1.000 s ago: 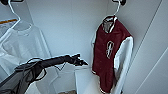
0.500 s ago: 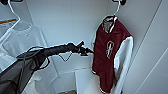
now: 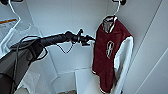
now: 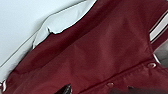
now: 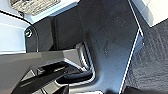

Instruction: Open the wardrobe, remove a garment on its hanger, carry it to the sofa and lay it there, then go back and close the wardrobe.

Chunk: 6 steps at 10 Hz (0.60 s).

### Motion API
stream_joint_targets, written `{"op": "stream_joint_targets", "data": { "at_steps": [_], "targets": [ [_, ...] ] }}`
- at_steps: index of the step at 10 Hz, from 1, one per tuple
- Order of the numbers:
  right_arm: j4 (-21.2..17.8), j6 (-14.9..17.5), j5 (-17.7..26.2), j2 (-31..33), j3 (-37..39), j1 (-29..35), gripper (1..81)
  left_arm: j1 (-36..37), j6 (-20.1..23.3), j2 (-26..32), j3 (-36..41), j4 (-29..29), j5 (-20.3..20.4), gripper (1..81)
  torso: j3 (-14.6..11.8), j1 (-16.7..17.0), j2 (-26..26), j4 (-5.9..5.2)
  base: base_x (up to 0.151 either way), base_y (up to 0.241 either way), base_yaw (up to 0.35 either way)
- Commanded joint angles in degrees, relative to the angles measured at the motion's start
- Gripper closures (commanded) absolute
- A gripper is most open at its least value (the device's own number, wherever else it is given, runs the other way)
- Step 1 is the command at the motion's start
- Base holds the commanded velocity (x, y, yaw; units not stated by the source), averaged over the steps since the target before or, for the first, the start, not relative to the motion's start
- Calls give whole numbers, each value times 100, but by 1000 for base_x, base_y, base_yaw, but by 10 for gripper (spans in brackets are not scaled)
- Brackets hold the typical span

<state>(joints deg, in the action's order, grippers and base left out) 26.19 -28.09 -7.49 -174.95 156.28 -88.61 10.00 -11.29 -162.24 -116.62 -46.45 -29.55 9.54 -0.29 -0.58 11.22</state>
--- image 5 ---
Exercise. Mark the woven storage basket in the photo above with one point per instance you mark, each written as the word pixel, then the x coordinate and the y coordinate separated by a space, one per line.
pixel 35 5

